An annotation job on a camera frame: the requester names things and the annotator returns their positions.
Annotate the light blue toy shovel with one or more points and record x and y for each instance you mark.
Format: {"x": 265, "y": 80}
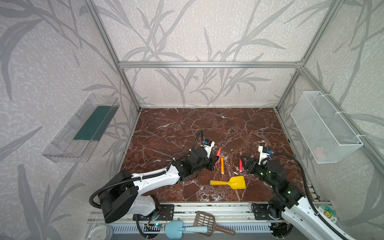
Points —
{"x": 175, "y": 229}

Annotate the clear round lid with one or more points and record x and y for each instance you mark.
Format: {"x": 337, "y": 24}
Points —
{"x": 100, "y": 232}

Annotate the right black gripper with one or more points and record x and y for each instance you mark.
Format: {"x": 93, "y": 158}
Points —
{"x": 252, "y": 164}

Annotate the green label tape roll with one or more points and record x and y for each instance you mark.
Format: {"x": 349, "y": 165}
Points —
{"x": 329, "y": 213}

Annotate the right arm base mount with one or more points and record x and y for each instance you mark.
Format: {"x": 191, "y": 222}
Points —
{"x": 265, "y": 212}

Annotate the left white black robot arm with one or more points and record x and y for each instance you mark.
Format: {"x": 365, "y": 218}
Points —
{"x": 127, "y": 193}

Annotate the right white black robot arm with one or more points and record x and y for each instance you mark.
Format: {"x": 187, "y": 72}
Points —
{"x": 309, "y": 221}

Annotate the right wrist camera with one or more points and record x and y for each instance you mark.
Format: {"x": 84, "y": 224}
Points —
{"x": 265, "y": 155}

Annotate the white wire mesh basket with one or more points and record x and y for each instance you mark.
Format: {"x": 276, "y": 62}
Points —
{"x": 326, "y": 132}

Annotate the brown slotted scoop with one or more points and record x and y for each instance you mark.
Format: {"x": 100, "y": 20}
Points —
{"x": 208, "y": 220}

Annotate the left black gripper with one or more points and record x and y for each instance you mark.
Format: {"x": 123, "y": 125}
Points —
{"x": 214, "y": 160}

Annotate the clear plastic wall tray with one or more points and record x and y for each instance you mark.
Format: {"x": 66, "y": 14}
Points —
{"x": 78, "y": 139}

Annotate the red marker pen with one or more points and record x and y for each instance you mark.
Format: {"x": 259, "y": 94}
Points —
{"x": 240, "y": 165}

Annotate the yellow toy shovel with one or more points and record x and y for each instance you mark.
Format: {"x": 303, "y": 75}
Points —
{"x": 236, "y": 183}

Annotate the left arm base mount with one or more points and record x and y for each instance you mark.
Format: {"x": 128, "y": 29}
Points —
{"x": 163, "y": 213}

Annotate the orange pen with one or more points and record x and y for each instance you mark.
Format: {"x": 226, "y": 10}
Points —
{"x": 222, "y": 165}

